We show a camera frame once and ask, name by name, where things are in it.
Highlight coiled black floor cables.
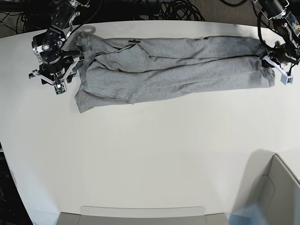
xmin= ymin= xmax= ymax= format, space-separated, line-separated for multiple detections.
xmin=133 ymin=0 xmax=207 ymax=22

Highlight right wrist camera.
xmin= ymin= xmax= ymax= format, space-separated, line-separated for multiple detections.
xmin=54 ymin=82 xmax=67 ymax=95

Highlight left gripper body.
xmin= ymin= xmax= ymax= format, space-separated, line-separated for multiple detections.
xmin=264 ymin=41 xmax=300 ymax=65

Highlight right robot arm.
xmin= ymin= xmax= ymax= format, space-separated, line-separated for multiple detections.
xmin=29 ymin=0 xmax=89 ymax=88

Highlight grey plastic bin right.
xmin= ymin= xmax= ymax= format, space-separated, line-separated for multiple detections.
xmin=228 ymin=154 xmax=300 ymax=225

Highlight grey plastic bin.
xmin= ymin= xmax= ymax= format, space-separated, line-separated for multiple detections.
xmin=228 ymin=154 xmax=300 ymax=225
xmin=57 ymin=206 xmax=229 ymax=225

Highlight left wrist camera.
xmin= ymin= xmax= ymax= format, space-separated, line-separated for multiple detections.
xmin=280 ymin=74 xmax=293 ymax=85

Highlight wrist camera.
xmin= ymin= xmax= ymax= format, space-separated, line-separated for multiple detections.
xmin=280 ymin=74 xmax=293 ymax=85
xmin=54 ymin=82 xmax=67 ymax=95

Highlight grey plastic bin front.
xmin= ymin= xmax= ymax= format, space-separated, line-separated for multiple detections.
xmin=57 ymin=206 xmax=229 ymax=225

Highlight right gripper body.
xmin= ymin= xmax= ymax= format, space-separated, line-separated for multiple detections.
xmin=32 ymin=28 xmax=81 ymax=81

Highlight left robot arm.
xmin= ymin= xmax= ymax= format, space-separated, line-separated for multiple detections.
xmin=251 ymin=0 xmax=300 ymax=83

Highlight grey T-shirt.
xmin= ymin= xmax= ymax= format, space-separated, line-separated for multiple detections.
xmin=70 ymin=32 xmax=275 ymax=113

